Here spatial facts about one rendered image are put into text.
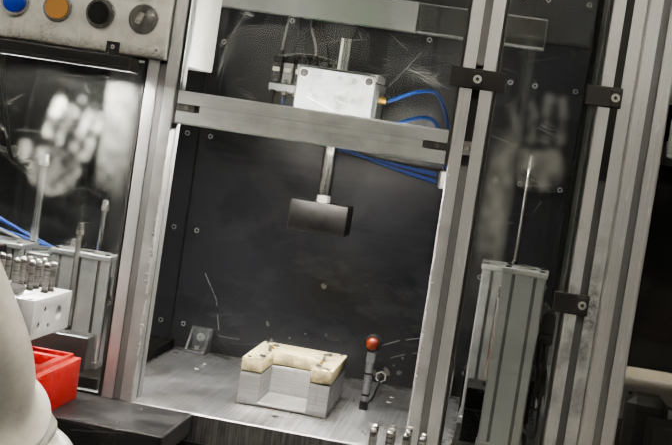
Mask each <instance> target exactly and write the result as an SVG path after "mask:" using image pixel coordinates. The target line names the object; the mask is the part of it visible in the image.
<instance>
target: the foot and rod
mask: <svg viewBox="0 0 672 445"><path fill-rule="evenodd" d="M337 151H338V148H334V147H327V146H325V147H324V154H323V160H322V167H321V174H320V180H319V187H318V194H317V200H314V199H307V198H301V197H298V198H293V199H291V205H290V211H289V218H288V225H287V229H292V230H298V231H304V232H311V233H317V234H323V235H329V236H335V237H341V238H344V237H346V236H348V235H350V229H351V222H352V215H353V209H354V206H351V205H345V204H339V203H332V202H330V198H331V191H332V185H333V178H334V171H335V165H336V158H337Z"/></svg>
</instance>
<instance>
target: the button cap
mask: <svg viewBox="0 0 672 445"><path fill-rule="evenodd" d="M3 5H4V7H5V8H6V9H7V10H8V11H10V12H19V11H21V10H22V9H23V7H24V6H25V0H3Z"/></svg>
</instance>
